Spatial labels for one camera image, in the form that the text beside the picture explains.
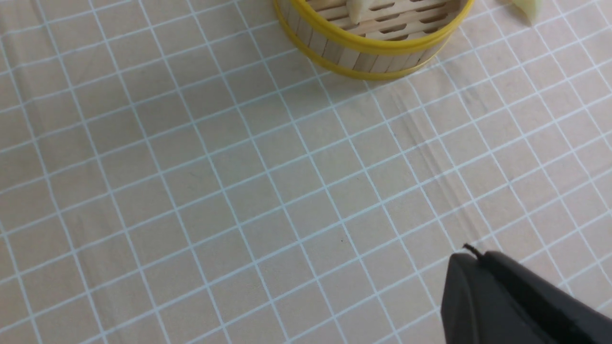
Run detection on greenish dumpling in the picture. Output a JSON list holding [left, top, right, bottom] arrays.
[[510, 0, 544, 26]]

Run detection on beige checkered tablecloth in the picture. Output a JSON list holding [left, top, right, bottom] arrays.
[[0, 0, 611, 344]]

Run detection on yellow bamboo steamer tray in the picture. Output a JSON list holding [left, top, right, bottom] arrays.
[[273, 0, 474, 81]]

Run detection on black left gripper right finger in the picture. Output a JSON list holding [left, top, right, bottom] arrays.
[[481, 251, 612, 344]]

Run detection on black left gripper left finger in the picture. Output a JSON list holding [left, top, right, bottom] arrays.
[[441, 244, 565, 344]]

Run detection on white dumpling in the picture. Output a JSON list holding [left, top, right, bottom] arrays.
[[346, 0, 372, 24]]

